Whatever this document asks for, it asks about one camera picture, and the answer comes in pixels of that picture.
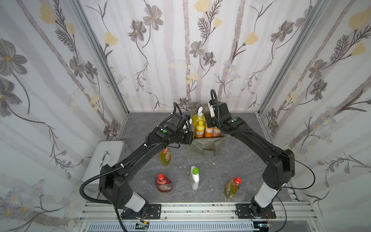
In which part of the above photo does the green bottle red cap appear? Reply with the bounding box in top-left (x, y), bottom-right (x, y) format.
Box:
top-left (160, 147), bottom-right (172, 166)
top-left (224, 177), bottom-right (242, 199)

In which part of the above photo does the green bottle red cap front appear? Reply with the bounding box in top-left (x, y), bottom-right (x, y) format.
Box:
top-left (224, 177), bottom-right (242, 199)

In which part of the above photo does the white bottle green cap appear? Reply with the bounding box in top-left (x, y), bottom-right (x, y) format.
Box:
top-left (190, 166), bottom-right (200, 190)

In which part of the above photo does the green fabric shopping bag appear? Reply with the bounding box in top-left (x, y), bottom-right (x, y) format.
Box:
top-left (187, 102), bottom-right (229, 156)

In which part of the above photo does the green bottle red cap rear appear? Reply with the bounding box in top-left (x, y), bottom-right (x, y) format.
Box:
top-left (160, 147), bottom-right (172, 166)

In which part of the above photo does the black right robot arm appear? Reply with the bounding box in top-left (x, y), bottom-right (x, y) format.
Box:
top-left (206, 89), bottom-right (316, 218)

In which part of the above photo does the orange bottle yellow cap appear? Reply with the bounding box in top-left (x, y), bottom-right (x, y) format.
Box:
top-left (195, 120), bottom-right (205, 139)
top-left (213, 127), bottom-right (221, 137)
top-left (204, 124), bottom-right (214, 138)

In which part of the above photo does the large yellow pump soap bottle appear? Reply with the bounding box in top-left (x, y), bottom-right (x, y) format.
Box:
top-left (192, 106), bottom-right (206, 128)

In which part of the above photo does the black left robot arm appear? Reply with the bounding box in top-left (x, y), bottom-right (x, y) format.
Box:
top-left (79, 102), bottom-right (193, 219)

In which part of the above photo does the red soap bottle red cap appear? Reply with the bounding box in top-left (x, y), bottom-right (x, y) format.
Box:
top-left (155, 174), bottom-right (173, 192)

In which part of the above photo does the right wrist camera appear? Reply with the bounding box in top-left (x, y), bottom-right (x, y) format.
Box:
top-left (208, 103), bottom-right (215, 118)

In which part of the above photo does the grey metal box with handle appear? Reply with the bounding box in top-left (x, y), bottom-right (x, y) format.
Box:
top-left (82, 141), bottom-right (130, 183)

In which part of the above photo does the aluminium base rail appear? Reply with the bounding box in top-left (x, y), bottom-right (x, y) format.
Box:
top-left (74, 202), bottom-right (324, 232)

